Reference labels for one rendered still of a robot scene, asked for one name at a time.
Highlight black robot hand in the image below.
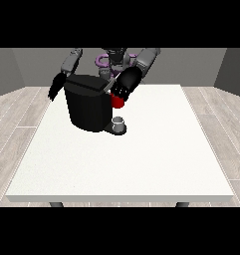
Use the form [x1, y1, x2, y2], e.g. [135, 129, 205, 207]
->
[109, 66, 144, 103]
[47, 71, 69, 103]

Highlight red pod holder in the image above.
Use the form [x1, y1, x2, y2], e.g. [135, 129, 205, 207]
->
[110, 93, 125, 110]

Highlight black coffee machine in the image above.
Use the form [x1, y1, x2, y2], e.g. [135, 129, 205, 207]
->
[63, 74, 127, 136]

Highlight grey robot trunk purple rings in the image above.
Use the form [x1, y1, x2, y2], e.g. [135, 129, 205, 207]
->
[95, 48, 139, 80]

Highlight pale grey machine lid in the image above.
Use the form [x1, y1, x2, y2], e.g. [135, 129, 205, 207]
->
[102, 75, 120, 95]

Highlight small grey cup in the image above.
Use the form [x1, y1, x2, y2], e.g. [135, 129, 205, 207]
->
[112, 116, 126, 132]

